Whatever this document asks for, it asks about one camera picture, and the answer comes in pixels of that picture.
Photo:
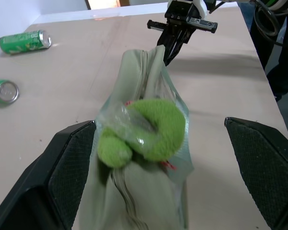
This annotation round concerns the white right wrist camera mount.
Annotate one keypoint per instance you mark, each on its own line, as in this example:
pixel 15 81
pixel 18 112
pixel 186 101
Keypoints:
pixel 202 9

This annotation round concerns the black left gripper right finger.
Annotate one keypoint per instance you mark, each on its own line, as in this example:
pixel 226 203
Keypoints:
pixel 266 167

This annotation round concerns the green soda can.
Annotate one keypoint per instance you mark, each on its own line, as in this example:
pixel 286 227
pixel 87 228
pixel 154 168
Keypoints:
pixel 4 91
pixel 21 42

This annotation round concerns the green fabric zip pouch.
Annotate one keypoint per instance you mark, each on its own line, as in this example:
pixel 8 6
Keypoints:
pixel 144 196

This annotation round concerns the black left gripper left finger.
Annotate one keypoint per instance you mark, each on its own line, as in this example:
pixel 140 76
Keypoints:
pixel 38 182

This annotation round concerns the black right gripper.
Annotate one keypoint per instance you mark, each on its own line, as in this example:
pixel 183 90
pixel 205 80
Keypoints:
pixel 180 12

